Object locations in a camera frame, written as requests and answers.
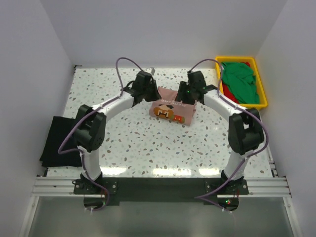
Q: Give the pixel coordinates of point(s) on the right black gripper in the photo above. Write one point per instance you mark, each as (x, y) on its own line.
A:
(186, 93)

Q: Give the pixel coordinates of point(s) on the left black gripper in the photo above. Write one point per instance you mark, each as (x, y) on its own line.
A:
(151, 91)

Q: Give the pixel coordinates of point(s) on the pink t shirt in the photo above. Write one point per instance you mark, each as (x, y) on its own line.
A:
(169, 109)

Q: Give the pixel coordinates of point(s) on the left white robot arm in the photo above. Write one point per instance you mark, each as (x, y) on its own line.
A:
(91, 123)

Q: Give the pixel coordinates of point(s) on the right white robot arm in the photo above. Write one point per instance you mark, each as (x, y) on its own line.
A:
(245, 132)

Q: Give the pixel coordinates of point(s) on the red t shirt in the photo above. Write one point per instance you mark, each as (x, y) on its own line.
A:
(226, 91)

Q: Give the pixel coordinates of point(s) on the green t shirt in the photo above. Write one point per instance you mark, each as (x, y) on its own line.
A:
(240, 79)

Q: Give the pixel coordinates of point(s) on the yellow plastic bin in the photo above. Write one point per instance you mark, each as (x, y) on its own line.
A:
(260, 89)

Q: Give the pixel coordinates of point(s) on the black folded t shirt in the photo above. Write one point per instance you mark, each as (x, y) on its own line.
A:
(59, 129)

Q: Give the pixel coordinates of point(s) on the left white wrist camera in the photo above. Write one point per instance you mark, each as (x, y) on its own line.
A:
(151, 71)

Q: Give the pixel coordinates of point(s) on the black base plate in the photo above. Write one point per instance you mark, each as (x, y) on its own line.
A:
(113, 191)

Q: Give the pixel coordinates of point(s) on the aluminium rail frame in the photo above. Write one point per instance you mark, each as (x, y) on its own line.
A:
(55, 211)

